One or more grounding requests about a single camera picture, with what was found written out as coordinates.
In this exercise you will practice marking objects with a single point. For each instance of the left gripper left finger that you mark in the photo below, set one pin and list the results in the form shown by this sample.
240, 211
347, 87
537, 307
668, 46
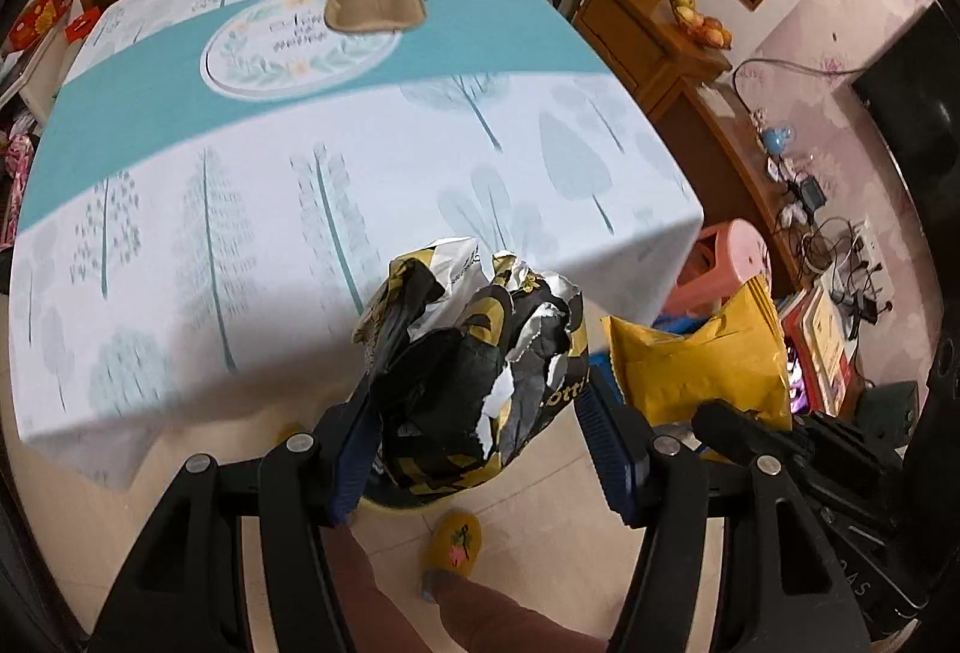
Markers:
350, 434

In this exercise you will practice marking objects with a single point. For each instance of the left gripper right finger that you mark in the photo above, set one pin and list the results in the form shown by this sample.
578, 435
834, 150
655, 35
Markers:
616, 437

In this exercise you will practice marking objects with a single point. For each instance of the yellow orange snack bag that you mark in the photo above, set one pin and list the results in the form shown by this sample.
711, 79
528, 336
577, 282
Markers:
738, 356

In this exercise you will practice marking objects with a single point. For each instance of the black gold wrapper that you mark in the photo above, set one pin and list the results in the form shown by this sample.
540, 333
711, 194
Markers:
497, 350

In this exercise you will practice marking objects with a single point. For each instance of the yellow rim trash bin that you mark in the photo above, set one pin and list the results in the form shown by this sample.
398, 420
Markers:
405, 494

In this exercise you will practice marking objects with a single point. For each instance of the blue plastic stool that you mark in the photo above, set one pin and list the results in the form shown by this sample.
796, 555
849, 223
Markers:
678, 324

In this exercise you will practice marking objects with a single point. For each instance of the yellow embroidered slipper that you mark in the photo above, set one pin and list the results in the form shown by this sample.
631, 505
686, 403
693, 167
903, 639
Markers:
453, 550

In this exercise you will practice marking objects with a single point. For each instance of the red book stack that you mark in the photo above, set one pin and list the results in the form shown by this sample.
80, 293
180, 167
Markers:
811, 323

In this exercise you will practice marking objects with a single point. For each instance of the person's leg brown trousers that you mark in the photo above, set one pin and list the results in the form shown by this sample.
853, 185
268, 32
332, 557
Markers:
476, 617

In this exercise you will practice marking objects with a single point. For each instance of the pink plastic stool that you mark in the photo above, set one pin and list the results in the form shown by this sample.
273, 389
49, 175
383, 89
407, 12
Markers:
724, 257

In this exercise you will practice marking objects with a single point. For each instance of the white power strip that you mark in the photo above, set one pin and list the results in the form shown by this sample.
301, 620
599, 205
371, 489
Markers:
865, 272

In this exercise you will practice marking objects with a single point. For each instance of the wooden tv console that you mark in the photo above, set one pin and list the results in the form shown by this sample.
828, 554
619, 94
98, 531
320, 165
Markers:
726, 167

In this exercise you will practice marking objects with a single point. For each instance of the tree pattern tablecloth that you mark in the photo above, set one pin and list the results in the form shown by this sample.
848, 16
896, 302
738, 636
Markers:
222, 184

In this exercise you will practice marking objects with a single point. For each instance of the blue teapot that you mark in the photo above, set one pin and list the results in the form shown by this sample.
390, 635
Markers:
775, 140

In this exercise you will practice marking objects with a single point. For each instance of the wooden side cabinet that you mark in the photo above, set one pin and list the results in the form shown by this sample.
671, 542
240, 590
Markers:
642, 44

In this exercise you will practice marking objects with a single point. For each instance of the black television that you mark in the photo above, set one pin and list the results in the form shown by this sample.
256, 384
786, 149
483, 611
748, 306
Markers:
911, 92

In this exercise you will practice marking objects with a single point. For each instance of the fruit bowl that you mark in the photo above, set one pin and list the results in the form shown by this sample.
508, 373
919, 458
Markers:
705, 31

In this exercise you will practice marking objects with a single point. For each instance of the pink patterned scooter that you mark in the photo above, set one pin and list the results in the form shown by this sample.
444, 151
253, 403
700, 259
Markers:
16, 162

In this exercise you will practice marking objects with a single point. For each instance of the red gift box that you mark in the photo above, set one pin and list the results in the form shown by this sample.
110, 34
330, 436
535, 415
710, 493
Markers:
35, 21

